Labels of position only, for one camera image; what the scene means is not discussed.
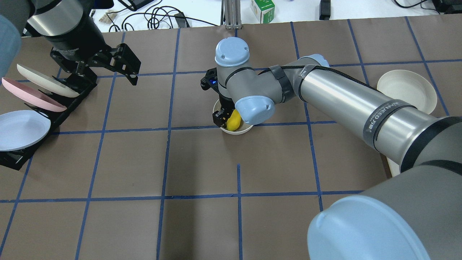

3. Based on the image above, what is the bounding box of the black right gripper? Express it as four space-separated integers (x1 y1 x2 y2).
201 69 235 128

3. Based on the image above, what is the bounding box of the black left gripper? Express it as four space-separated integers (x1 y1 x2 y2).
50 43 141 86

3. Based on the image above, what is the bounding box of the yellow lemon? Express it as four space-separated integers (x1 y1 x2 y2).
226 109 241 131

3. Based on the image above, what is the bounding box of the cream white bowl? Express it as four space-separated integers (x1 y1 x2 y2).
213 99 254 135

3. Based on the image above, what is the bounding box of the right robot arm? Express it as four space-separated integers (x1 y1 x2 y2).
201 37 462 260

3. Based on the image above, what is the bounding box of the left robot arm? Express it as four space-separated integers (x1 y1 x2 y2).
1 0 141 86

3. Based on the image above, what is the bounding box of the black dish rack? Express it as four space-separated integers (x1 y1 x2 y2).
1 69 97 170

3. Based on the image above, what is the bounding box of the cream plate in rack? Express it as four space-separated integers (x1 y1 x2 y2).
16 64 79 98

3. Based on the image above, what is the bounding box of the pink plate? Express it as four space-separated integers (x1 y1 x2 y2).
1 77 67 112

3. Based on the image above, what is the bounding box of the green white box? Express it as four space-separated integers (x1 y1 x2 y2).
250 0 275 23

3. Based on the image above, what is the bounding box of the light blue plate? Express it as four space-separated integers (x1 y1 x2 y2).
0 110 51 152

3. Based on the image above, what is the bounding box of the black power adapter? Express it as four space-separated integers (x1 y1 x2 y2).
319 0 331 20

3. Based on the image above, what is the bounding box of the cream rectangular tray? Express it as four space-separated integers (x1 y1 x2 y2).
380 153 400 179

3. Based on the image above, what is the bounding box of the cream round plate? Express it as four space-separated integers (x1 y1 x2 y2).
377 70 437 114

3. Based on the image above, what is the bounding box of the aluminium frame post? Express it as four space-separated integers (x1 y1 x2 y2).
221 0 242 29

